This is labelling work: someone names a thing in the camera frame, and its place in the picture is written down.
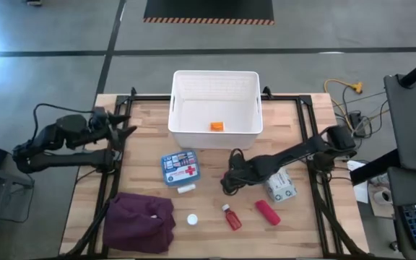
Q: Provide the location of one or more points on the white tape roll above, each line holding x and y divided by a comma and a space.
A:
383, 196

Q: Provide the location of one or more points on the white printed gauze pack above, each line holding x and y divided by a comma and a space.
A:
282, 187

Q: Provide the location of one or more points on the black desk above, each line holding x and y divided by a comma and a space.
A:
406, 187
414, 119

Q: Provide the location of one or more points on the white perforated plastic basket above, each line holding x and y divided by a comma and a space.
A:
193, 108

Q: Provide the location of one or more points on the red medicine bottle white cap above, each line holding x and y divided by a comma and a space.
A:
233, 220

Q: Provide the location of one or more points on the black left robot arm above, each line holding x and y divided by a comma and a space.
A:
67, 159

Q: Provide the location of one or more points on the red bandage roll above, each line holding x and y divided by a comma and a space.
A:
267, 212

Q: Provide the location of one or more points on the black power adapter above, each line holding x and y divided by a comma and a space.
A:
355, 118

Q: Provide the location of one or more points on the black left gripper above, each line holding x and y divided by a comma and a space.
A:
101, 124

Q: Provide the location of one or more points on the black metal table frame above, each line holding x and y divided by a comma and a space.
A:
150, 97

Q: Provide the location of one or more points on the purple cloth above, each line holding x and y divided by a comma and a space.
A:
132, 224

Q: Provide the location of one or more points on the small orange box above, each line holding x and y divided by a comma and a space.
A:
217, 126

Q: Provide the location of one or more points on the black hazard-striped floor mat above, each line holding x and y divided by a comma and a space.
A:
208, 9

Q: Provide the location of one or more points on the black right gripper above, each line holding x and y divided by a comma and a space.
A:
246, 171

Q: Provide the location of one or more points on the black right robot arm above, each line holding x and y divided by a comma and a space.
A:
302, 148

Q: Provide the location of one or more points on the blue first aid kit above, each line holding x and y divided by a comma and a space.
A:
179, 169

